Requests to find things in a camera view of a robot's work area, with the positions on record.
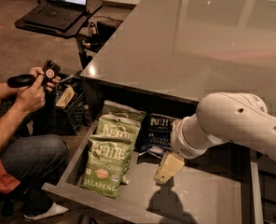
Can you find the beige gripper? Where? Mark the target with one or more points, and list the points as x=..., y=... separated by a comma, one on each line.
x=182, y=141

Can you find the black smartphone with ring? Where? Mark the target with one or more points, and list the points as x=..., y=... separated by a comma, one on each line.
x=51, y=70

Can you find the black handheld controller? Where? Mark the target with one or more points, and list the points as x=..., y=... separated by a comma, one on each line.
x=21, y=81

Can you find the person's right forearm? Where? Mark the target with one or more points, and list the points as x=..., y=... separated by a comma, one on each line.
x=10, y=122

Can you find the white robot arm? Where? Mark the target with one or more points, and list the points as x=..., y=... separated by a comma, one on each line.
x=221, y=117

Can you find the dark blue vinegar chip bag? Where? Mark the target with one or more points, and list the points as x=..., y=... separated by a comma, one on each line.
x=155, y=135

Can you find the open grey top drawer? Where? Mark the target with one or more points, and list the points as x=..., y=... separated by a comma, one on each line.
x=221, y=187

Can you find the front green jalapeno chip bag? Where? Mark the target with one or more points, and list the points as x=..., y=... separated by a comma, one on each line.
x=106, y=165

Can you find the middle green chip bag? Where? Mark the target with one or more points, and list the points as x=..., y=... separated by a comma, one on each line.
x=114, y=126

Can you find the rear green chip bag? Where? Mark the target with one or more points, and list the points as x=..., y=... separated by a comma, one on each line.
x=123, y=111

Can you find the tan snack bag in crate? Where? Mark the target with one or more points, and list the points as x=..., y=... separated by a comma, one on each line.
x=66, y=97

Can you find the person's left hand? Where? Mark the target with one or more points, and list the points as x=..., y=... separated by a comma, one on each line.
x=40, y=81

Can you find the person's right hand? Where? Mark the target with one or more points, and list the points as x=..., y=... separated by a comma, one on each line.
x=32, y=98

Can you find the lower grey drawers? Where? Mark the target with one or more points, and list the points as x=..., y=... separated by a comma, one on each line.
x=267, y=178

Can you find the black plastic crate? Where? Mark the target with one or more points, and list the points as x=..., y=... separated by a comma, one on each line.
x=70, y=119

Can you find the black laptop stand table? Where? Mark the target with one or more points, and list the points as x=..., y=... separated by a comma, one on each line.
x=73, y=31

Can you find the black laptop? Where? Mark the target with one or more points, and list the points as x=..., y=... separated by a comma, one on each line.
x=57, y=14

